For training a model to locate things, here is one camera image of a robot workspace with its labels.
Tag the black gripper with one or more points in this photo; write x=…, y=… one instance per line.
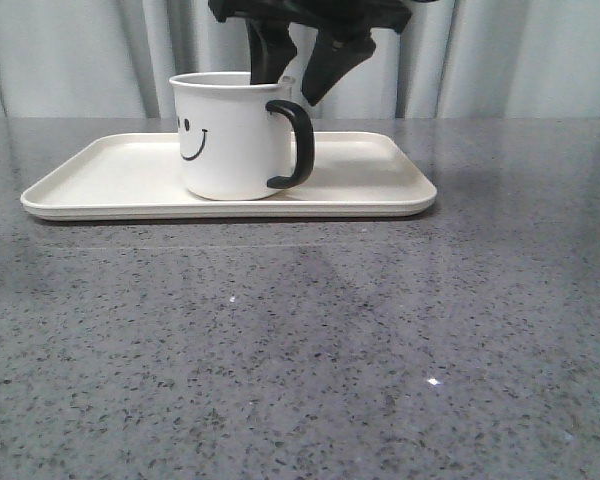
x=342, y=43

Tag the white smiley mug black handle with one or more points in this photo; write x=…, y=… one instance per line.
x=239, y=140

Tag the cream rectangular plastic tray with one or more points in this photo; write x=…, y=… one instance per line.
x=136, y=176

